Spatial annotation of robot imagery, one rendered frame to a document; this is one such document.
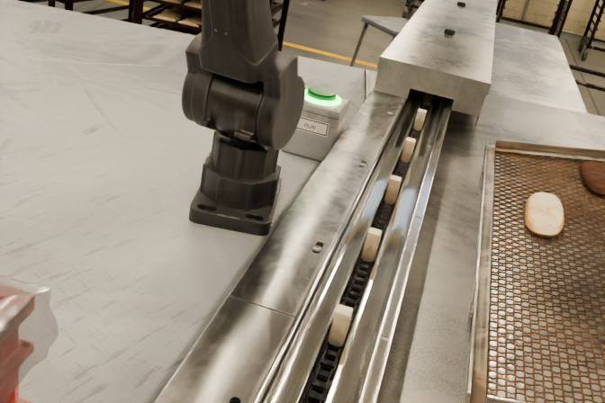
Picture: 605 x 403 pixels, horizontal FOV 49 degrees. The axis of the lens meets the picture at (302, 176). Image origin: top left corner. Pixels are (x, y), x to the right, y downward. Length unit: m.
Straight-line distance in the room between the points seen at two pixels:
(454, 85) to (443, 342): 0.56
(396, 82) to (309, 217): 0.48
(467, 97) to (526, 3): 6.59
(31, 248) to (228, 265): 0.18
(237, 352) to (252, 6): 0.29
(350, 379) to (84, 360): 0.20
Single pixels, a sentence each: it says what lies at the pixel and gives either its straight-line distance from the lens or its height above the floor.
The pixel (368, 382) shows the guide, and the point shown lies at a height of 0.86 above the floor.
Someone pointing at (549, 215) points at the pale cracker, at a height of 0.91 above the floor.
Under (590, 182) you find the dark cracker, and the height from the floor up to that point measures 0.91.
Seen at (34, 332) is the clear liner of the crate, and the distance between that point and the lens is 0.43.
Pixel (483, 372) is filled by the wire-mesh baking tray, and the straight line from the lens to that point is 0.48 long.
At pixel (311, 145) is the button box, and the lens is 0.89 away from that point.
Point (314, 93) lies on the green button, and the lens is 0.89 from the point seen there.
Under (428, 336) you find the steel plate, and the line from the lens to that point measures 0.62.
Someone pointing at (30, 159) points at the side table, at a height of 0.82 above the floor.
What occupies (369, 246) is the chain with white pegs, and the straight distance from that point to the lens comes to 0.65.
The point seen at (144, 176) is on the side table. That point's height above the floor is 0.82.
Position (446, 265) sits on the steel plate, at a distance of 0.74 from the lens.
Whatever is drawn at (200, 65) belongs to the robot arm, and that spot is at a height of 0.98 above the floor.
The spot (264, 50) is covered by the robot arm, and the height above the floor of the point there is 1.01.
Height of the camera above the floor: 1.18
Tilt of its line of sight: 25 degrees down
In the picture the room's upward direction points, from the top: 11 degrees clockwise
